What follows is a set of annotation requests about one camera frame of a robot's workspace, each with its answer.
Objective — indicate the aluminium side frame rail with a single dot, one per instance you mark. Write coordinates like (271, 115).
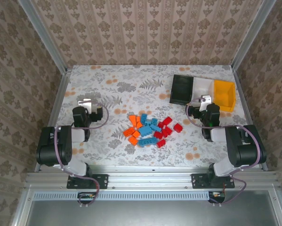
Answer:
(245, 106)
(62, 87)

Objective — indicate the long orange lego brick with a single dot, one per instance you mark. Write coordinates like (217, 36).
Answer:
(129, 131)

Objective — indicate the aluminium upright frame post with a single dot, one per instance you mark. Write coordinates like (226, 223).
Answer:
(40, 30)
(254, 30)

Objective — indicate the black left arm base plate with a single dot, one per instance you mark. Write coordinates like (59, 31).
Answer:
(102, 181)

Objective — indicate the long blue lego brick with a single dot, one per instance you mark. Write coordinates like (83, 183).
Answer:
(147, 142)

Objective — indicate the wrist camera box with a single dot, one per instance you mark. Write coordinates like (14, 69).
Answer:
(84, 102)
(206, 99)

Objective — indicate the orange sloped lego brick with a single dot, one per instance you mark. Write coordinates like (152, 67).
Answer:
(132, 120)

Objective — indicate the aluminium front frame rail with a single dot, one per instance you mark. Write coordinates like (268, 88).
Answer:
(155, 179)

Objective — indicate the small red lego brick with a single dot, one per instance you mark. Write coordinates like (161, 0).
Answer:
(164, 134)
(160, 124)

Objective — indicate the small blue lego brick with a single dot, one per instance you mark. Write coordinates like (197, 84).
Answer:
(154, 121)

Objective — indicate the blue sloped lego brick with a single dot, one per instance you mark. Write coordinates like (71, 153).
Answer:
(148, 123)

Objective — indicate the grey metal panel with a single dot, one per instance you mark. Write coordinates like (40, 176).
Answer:
(155, 214)

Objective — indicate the yellow plastic container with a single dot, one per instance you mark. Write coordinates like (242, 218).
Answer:
(223, 96)

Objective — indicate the large blue lego brick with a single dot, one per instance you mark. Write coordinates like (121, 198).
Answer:
(145, 131)

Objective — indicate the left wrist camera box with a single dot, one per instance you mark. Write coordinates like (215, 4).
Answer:
(84, 102)

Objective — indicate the white plastic container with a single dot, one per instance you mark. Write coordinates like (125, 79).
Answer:
(202, 86)

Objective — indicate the small orange lego brick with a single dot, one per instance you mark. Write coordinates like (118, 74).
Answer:
(138, 118)
(139, 124)
(136, 134)

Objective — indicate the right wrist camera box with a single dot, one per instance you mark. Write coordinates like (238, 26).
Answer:
(206, 99)

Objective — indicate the black plastic container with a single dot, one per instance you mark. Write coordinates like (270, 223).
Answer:
(182, 90)

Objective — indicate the aluminium lower frame rail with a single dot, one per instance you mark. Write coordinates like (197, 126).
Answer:
(278, 212)
(21, 212)

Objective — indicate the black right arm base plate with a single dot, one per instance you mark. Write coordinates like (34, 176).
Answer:
(198, 181)

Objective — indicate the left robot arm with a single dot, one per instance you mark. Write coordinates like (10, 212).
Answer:
(49, 150)

